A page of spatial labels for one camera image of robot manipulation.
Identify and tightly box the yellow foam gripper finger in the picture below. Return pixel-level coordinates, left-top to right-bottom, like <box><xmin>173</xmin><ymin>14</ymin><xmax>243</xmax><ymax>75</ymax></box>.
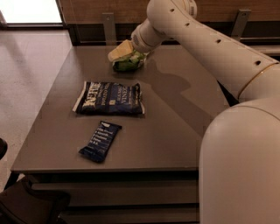
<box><xmin>108</xmin><ymin>39</ymin><xmax>134</xmax><ymax>62</ymax></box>

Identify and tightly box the green rice chip bag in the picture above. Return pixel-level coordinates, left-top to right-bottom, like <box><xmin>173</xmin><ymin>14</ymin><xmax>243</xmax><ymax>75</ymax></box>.
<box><xmin>113</xmin><ymin>51</ymin><xmax>147</xmax><ymax>72</ymax></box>

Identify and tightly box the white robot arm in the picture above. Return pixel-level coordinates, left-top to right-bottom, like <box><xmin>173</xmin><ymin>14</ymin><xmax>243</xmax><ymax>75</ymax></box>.
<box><xmin>108</xmin><ymin>0</ymin><xmax>280</xmax><ymax>224</ymax></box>

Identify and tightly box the blue kettle chips bag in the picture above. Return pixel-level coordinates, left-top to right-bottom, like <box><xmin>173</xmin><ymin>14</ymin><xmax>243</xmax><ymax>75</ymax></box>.
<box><xmin>73</xmin><ymin>81</ymin><xmax>144</xmax><ymax>115</ymax></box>

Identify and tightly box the dark blue snack bar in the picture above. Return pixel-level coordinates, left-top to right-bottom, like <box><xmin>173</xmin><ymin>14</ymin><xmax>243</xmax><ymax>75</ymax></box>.
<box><xmin>79</xmin><ymin>121</ymin><xmax>122</xmax><ymax>163</ymax></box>

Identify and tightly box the upper grey drawer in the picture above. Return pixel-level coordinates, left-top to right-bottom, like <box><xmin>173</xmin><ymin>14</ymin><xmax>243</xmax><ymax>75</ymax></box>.
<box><xmin>32</xmin><ymin>180</ymin><xmax>199</xmax><ymax>207</ymax></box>

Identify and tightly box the grey drawer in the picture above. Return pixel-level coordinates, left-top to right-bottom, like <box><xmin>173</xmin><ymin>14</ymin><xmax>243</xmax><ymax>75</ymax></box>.
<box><xmin>32</xmin><ymin>180</ymin><xmax>199</xmax><ymax>207</ymax></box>
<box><xmin>60</xmin><ymin>207</ymin><xmax>200</xmax><ymax>224</ymax></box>

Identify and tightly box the black round object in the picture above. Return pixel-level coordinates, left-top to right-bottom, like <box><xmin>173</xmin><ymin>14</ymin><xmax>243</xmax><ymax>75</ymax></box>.
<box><xmin>0</xmin><ymin>138</ymin><xmax>8</xmax><ymax>160</ymax></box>

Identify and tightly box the lower grey drawer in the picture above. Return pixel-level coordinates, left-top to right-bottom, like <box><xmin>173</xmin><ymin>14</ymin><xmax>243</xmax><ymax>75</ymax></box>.
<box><xmin>60</xmin><ymin>207</ymin><xmax>200</xmax><ymax>224</ymax></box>

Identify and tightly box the dark brown chair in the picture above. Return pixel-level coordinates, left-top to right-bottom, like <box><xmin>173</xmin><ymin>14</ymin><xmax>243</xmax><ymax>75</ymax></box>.
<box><xmin>0</xmin><ymin>178</ymin><xmax>70</xmax><ymax>224</ymax></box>

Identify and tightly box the left metal wall bracket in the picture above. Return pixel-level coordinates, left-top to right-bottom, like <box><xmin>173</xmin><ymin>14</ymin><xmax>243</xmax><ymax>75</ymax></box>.
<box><xmin>101</xmin><ymin>12</ymin><xmax>116</xmax><ymax>46</ymax></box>

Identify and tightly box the metal wall bracket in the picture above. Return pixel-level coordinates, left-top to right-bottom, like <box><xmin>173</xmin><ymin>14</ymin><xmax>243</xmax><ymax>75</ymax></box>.
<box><xmin>101</xmin><ymin>12</ymin><xmax>116</xmax><ymax>46</ymax></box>
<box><xmin>230</xmin><ymin>9</ymin><xmax>251</xmax><ymax>41</ymax></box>

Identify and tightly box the horizontal metal rail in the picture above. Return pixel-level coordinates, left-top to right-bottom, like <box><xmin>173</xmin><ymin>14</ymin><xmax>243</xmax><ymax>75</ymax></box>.
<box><xmin>80</xmin><ymin>40</ymin><xmax>124</xmax><ymax>46</ymax></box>

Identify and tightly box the right metal wall bracket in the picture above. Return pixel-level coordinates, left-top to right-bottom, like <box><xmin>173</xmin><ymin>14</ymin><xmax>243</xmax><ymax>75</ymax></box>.
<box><xmin>230</xmin><ymin>9</ymin><xmax>251</xmax><ymax>41</ymax></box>

